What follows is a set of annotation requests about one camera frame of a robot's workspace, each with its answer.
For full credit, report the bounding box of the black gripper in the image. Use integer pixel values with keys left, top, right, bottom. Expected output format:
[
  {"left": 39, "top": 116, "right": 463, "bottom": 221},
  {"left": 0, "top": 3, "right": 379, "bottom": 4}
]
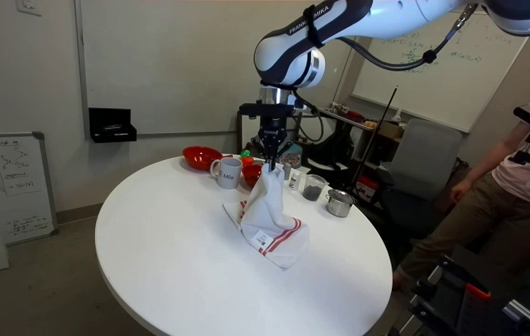
[{"left": 257, "top": 115, "right": 291, "bottom": 172}]

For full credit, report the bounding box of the white towel with red stripes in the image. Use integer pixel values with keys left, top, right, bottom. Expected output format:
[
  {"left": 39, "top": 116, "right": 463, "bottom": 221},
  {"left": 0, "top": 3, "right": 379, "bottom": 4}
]
[{"left": 220, "top": 163, "right": 308, "bottom": 271}]

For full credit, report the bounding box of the bystander hand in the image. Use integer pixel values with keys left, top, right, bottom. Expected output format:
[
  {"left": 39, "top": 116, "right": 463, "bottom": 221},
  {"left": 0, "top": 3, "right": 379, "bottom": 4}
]
[{"left": 448, "top": 180, "right": 476, "bottom": 206}]

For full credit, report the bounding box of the red cup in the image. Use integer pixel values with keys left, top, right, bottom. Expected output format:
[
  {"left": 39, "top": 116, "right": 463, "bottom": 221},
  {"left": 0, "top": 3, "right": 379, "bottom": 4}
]
[{"left": 239, "top": 157, "right": 265, "bottom": 191}]

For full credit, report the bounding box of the small white bottle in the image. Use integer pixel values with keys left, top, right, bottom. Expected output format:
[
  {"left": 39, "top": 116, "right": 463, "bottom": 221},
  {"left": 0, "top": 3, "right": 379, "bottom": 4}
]
[{"left": 285, "top": 165, "right": 308, "bottom": 193}]

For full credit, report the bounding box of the white mug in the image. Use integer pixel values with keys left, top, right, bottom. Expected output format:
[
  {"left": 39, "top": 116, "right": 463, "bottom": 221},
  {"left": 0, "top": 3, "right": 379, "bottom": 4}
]
[{"left": 209, "top": 156, "right": 244, "bottom": 191}]

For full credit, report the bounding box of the glass cup with dark contents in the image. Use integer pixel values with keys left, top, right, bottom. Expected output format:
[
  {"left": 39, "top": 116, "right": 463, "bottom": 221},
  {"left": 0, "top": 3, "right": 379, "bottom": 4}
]
[{"left": 300, "top": 172, "right": 330, "bottom": 204}]

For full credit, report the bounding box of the red bowl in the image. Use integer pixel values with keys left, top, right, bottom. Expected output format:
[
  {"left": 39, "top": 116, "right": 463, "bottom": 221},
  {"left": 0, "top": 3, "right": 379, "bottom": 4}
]
[{"left": 181, "top": 144, "right": 224, "bottom": 174}]

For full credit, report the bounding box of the dark cluttered desk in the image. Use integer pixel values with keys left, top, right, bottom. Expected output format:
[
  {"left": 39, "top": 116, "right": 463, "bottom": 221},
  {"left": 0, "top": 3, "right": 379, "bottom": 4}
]
[{"left": 304, "top": 101, "right": 407, "bottom": 189}]

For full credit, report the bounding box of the small metal cup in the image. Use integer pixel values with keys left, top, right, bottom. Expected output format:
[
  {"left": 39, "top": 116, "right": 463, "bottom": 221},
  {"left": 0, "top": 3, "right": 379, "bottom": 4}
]
[{"left": 325, "top": 189, "right": 358, "bottom": 221}]

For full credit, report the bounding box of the thin black pole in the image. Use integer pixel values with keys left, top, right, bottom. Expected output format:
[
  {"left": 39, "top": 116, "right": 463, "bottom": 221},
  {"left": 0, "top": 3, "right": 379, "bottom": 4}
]
[{"left": 349, "top": 87, "right": 399, "bottom": 193}]

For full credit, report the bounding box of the grey office chair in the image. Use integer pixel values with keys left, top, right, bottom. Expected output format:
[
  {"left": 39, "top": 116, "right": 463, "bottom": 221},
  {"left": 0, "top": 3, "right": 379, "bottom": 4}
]
[{"left": 381, "top": 118, "right": 466, "bottom": 221}]

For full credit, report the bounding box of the person in pink shirt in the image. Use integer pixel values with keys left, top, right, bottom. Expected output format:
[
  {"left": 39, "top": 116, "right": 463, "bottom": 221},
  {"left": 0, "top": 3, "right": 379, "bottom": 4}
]
[{"left": 394, "top": 81, "right": 530, "bottom": 296}]

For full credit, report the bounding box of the orange and black bar clamp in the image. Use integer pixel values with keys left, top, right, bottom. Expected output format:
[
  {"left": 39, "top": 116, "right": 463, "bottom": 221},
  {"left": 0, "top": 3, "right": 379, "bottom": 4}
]
[{"left": 438, "top": 273, "right": 496, "bottom": 325}]

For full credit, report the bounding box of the small leaning whiteboard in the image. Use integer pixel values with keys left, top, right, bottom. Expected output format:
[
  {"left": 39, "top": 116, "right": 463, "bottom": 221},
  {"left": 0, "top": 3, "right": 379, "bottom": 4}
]
[{"left": 0, "top": 131, "right": 56, "bottom": 247}]

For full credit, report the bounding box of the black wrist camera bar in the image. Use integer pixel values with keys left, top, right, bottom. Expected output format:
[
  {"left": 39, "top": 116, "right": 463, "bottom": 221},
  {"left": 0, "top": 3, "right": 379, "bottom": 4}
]
[{"left": 237, "top": 101, "right": 308, "bottom": 120}]

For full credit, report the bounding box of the black wall box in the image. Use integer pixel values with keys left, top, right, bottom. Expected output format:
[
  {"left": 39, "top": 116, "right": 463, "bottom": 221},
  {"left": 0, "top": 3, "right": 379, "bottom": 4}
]
[{"left": 88, "top": 107, "right": 138, "bottom": 146}]

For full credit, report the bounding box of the black cable on robot arm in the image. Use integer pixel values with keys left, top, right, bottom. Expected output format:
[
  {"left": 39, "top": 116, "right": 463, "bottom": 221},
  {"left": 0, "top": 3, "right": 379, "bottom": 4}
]
[{"left": 338, "top": 3, "right": 481, "bottom": 73}]

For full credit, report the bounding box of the wall whiteboard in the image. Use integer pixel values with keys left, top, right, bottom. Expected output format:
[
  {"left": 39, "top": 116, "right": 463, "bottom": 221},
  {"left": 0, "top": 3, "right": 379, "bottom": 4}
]
[{"left": 349, "top": 12, "right": 530, "bottom": 135}]

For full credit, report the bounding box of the grey wall conduit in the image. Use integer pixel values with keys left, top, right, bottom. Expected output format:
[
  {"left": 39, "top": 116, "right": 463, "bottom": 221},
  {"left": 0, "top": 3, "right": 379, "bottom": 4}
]
[{"left": 73, "top": 0, "right": 91, "bottom": 141}]

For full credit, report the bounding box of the aluminium extrusion post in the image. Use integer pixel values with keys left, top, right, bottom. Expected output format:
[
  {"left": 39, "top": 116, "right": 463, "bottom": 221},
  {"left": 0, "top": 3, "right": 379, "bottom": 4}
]
[{"left": 504, "top": 299, "right": 530, "bottom": 336}]

